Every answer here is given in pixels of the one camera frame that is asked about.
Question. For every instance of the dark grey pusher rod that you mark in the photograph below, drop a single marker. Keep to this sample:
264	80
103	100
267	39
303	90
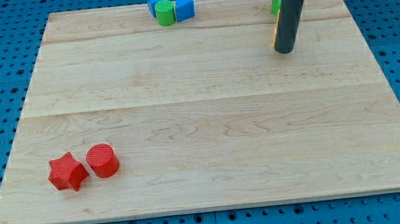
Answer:
287	25

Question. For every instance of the green star block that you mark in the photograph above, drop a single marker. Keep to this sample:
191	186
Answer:
275	7

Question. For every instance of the red star block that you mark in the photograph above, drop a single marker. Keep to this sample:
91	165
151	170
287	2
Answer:
67	172

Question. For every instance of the yellow block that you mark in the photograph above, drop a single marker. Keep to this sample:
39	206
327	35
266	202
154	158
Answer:
273	38

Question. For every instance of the green cylinder block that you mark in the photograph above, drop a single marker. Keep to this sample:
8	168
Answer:
165	13

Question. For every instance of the wooden board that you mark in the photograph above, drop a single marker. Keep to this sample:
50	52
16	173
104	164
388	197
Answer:
202	115

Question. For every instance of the red cylinder block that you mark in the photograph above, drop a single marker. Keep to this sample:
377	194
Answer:
102	160

